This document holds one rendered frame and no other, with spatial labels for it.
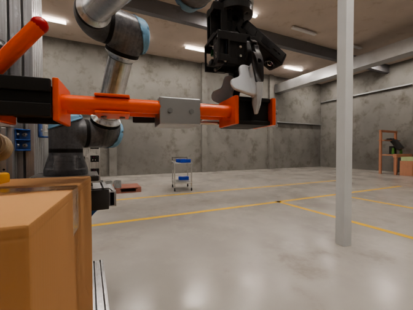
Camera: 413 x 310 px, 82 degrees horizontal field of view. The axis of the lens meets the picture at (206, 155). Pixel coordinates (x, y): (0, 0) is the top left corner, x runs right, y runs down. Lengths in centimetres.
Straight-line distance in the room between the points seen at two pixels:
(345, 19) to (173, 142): 945
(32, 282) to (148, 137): 1119
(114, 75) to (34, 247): 78
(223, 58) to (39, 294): 40
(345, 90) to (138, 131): 935
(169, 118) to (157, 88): 1144
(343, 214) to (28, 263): 319
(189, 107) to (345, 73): 299
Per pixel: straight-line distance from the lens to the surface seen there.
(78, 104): 40
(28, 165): 123
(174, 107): 40
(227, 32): 47
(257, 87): 44
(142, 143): 1133
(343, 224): 332
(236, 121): 42
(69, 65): 1163
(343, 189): 323
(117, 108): 39
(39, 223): 26
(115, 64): 95
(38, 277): 27
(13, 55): 46
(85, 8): 82
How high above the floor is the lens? 113
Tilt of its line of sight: 1 degrees down
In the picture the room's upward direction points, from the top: straight up
